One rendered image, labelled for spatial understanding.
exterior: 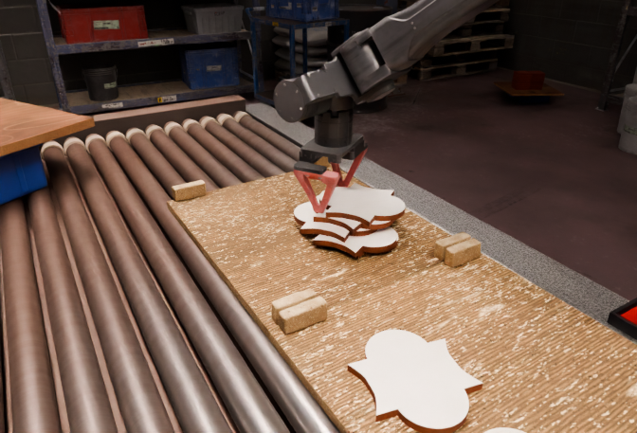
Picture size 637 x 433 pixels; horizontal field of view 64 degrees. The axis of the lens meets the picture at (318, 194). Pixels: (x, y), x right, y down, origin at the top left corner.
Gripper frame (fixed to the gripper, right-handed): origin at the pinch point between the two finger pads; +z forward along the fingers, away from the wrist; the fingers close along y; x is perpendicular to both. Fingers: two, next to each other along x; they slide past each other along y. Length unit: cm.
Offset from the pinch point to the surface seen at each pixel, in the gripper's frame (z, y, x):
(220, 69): 69, -343, -258
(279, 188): 5.6, -9.4, -14.6
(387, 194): 0.3, -4.7, 7.8
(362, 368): 4.5, 28.8, 15.8
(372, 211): 0.3, 2.0, 7.5
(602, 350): 5.1, 14.1, 39.4
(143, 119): 6, -33, -68
